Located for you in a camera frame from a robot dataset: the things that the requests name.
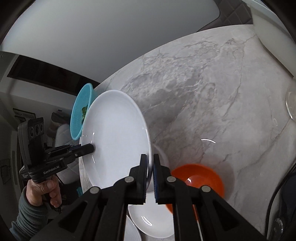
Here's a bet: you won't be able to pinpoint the large white plate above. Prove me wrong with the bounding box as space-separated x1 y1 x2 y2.
81 90 153 188

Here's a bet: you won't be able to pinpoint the clear glass lid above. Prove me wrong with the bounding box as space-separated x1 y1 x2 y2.
285 90 296 122

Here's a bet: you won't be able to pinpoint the white shallow plate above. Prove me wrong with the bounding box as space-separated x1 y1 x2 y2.
128 192 174 238

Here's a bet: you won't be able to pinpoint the green leafy vegetables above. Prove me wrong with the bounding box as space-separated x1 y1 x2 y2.
81 106 88 124

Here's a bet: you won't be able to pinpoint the blue floral green bowl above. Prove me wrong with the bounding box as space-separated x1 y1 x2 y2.
124 216 142 241

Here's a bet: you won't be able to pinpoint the grey quilted chair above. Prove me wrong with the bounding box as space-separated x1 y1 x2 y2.
54 123 82 185

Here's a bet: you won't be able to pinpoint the white deep bowl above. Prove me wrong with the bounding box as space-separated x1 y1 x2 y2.
147 144 170 193

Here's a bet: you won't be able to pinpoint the dark blue rice cooker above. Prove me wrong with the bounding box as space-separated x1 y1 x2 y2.
264 164 295 240

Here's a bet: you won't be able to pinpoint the orange plastic bowl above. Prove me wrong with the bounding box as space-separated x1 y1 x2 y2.
165 164 225 215

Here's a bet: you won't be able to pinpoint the white purple appliance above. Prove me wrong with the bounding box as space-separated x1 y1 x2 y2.
244 0 296 77

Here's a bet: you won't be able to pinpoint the person's left hand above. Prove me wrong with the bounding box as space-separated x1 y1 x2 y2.
26 176 62 208

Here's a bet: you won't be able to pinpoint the teal plastic colander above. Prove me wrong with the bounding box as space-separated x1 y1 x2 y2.
70 83 96 141

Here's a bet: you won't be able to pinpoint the grey sleeved left forearm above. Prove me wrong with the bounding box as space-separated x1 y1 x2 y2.
10 186 48 240

